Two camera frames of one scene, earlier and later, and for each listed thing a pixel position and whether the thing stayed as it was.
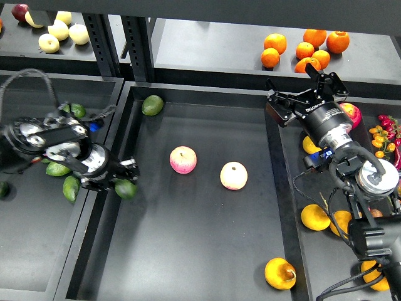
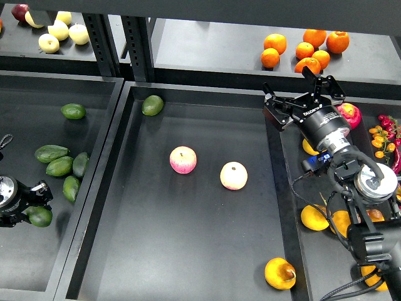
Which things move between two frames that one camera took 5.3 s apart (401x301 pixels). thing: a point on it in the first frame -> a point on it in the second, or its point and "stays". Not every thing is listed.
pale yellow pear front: [49, 43] stays
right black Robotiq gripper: [327, 121] stays
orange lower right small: [322, 58] stays
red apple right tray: [352, 114] stays
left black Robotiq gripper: [102, 170] -> [14, 195]
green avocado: [124, 189] -> [39, 216]
